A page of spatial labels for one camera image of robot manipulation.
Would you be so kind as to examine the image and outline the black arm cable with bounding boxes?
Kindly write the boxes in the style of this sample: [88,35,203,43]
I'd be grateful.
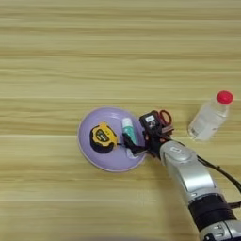
[197,155,241,210]

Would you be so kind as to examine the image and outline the clear bottle red cap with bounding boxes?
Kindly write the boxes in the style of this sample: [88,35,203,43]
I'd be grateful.
[186,89,235,142]

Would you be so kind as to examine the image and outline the yellow black tape measure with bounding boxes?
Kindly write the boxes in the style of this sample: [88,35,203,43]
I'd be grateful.
[88,120,124,154]

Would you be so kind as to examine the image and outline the red handled scissors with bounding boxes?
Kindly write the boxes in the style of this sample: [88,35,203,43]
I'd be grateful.
[157,108,173,127]

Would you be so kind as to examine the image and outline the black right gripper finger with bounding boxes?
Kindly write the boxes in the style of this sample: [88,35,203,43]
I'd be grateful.
[161,123,175,135]
[122,132,148,156]

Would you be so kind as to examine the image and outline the purple round plate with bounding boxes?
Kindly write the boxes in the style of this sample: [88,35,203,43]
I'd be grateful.
[76,106,148,173]

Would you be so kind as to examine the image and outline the green white glue stick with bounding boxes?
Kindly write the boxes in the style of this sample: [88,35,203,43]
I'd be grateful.
[120,117,140,160]

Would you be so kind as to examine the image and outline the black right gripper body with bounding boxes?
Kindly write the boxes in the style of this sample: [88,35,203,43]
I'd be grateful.
[143,122,174,158]

